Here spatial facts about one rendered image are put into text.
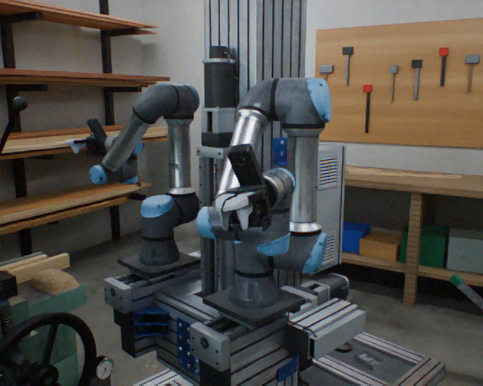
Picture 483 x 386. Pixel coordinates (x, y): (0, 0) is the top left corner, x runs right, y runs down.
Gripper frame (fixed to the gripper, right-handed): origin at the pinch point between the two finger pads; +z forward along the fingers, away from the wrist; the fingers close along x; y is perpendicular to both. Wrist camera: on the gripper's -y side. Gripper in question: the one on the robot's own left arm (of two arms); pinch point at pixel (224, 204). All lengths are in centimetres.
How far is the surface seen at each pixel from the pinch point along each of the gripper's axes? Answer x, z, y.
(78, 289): 59, -29, 27
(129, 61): 233, -354, -84
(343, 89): 24, -331, -26
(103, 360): 56, -29, 48
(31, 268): 75, -29, 20
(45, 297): 62, -20, 25
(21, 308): 55, -5, 22
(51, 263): 73, -36, 21
